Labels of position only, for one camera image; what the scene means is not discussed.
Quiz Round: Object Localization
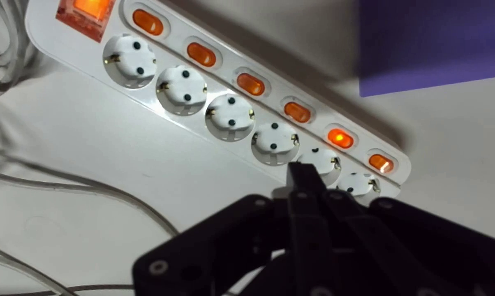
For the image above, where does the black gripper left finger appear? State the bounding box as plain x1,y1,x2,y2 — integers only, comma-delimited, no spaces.
131,161,315,296

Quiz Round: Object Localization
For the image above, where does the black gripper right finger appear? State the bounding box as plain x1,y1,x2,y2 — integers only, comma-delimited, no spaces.
304,164,495,296

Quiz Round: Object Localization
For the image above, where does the white power strip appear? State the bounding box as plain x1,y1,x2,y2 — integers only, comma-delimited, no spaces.
24,0,412,202

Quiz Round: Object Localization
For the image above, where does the purple paper mat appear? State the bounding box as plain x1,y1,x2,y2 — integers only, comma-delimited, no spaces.
356,0,495,98

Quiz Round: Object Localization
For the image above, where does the thin grey cable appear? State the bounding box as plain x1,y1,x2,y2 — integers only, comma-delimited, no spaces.
0,117,180,296

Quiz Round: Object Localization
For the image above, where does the coiled white cable bundle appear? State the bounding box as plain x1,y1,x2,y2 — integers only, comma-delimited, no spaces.
0,0,42,108

